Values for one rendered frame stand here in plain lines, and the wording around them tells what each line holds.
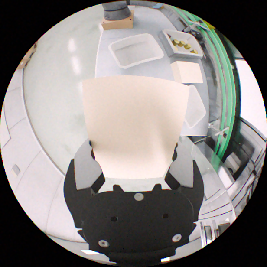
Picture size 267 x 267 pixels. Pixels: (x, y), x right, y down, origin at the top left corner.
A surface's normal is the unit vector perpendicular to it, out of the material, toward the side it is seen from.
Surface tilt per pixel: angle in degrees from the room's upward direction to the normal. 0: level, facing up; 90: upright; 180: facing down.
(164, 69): 0
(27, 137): 90
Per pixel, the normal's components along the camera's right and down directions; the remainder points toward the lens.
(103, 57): 0.03, 0.48
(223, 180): -0.31, -0.83
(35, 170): 0.95, -0.28
